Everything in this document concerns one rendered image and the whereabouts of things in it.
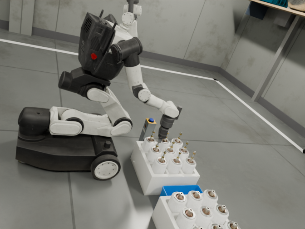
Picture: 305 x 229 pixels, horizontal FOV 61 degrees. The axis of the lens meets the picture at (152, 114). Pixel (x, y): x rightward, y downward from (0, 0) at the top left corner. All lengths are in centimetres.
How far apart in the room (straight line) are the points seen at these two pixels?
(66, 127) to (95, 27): 68
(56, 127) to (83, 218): 59
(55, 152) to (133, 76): 71
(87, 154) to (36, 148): 32
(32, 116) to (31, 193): 46
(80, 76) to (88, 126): 39
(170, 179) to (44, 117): 93
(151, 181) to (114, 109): 55
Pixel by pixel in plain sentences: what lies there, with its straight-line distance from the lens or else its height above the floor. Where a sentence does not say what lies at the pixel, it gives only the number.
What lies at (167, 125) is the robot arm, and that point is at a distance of 171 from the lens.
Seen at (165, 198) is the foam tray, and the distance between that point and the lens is 165.
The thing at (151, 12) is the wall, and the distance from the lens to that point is 475.
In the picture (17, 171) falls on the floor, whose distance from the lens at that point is 187.
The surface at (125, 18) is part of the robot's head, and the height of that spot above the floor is 104.
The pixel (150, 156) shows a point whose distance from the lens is 186.
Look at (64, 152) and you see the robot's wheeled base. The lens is 177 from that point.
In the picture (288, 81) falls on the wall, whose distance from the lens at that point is 460.
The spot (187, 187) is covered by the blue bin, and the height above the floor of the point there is 10.
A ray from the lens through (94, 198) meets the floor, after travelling 175.
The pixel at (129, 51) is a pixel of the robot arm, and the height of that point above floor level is 92.
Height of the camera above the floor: 128
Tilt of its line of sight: 26 degrees down
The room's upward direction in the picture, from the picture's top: 19 degrees clockwise
